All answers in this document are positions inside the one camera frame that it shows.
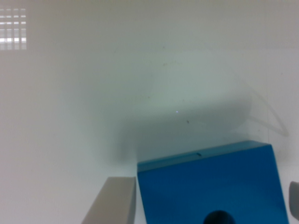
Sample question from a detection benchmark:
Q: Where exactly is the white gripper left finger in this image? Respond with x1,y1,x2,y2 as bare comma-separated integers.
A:
81,177,136,224

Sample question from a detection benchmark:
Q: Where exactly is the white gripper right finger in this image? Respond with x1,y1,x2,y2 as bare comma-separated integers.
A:
289,181,299,220

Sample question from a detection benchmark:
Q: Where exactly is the blue square block with hole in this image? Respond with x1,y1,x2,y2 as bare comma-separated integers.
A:
137,141,289,224

